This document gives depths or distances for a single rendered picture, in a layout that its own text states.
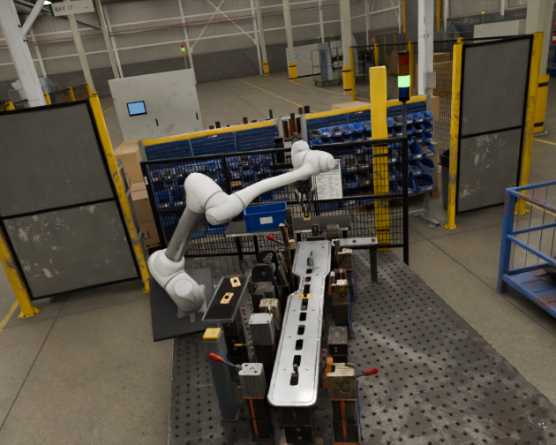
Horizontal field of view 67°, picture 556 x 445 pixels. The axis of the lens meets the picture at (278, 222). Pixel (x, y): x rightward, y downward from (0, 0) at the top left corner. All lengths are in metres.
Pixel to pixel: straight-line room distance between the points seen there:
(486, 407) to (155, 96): 8.00
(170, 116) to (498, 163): 6.11
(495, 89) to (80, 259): 4.63
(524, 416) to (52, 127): 3.98
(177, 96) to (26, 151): 4.96
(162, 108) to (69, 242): 4.92
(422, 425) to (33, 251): 3.85
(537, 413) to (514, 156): 3.81
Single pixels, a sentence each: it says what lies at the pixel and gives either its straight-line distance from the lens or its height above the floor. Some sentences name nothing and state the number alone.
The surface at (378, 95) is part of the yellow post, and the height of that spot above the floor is 1.83.
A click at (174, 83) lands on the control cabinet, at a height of 1.78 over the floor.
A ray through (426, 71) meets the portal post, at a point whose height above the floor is 1.57.
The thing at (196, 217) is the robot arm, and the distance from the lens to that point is 2.27.
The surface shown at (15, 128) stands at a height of 1.83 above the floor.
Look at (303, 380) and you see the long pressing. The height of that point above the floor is 1.00.
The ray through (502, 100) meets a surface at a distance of 5.28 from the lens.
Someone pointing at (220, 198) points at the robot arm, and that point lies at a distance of 2.12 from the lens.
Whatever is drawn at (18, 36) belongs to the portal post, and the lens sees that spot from 6.44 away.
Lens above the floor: 2.21
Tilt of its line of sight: 22 degrees down
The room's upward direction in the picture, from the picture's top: 8 degrees counter-clockwise
